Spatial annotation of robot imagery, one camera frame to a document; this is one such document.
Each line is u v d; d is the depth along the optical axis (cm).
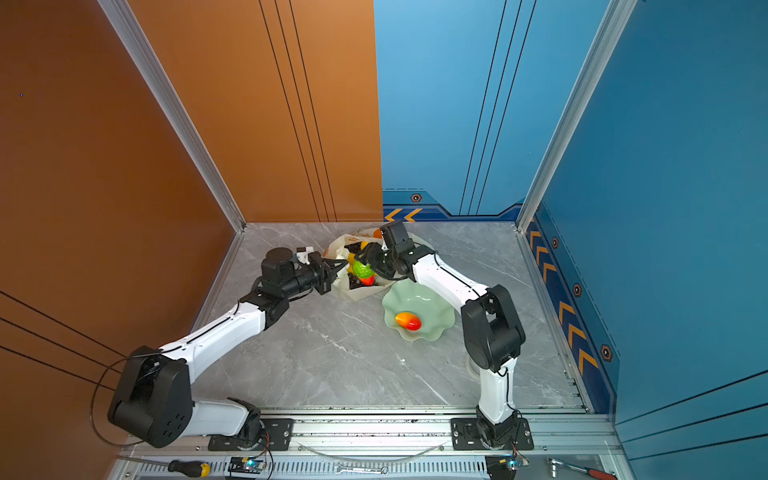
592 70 79
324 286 74
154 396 42
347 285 89
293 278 69
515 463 69
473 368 83
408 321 89
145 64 77
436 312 94
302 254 77
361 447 72
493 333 49
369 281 97
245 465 71
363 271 85
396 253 70
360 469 70
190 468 68
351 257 86
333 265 78
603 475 68
